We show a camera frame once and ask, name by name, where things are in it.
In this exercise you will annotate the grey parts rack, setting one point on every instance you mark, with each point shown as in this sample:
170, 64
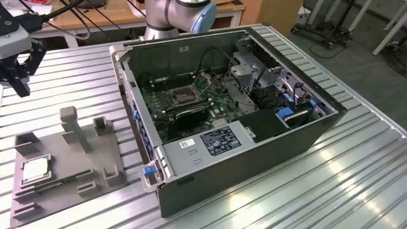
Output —
79, 162

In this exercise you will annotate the wooden cabinet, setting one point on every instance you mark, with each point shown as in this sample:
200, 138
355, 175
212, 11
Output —
274, 14

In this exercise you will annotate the grey metal disk bay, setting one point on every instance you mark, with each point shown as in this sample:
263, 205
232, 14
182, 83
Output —
242, 71

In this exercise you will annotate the black wheeled stand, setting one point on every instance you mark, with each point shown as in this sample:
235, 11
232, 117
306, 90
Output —
334, 31

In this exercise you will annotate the blue disk carrier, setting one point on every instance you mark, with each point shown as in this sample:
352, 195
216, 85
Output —
283, 112

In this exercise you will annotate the black plastic cover plate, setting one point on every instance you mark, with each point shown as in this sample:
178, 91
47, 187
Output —
260, 124

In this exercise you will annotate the white table leg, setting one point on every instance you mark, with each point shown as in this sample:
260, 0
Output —
386, 31

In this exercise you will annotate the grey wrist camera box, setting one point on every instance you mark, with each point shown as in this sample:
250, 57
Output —
12, 44

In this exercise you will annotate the grey power supply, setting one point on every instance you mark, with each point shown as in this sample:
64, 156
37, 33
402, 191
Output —
187, 155

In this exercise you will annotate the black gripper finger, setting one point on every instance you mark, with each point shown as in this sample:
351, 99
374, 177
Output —
35, 59
5, 77

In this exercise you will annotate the wooden desk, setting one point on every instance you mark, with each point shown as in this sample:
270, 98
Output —
108, 14

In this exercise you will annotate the blue case latch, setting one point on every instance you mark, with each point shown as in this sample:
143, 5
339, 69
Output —
148, 172

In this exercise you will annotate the CPU socket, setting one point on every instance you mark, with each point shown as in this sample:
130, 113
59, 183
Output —
184, 96

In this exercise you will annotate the green RAM stick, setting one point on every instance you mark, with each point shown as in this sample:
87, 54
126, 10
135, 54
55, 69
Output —
57, 183

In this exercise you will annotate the silver CPU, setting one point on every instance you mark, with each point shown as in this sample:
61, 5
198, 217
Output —
35, 169

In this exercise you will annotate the green motherboard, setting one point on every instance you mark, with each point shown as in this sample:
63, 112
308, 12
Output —
219, 100

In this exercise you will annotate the blue slot clip strip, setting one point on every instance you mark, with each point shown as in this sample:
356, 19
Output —
135, 114

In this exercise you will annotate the black hard disk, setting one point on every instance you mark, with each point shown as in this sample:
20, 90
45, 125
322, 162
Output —
299, 117

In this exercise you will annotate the black rounded fan shroud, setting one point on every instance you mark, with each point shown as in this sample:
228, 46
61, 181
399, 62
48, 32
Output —
191, 117

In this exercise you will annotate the black RAM slot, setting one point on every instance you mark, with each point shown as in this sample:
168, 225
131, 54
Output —
178, 110
171, 78

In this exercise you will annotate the open dark PC case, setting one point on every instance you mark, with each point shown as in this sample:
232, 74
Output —
238, 179

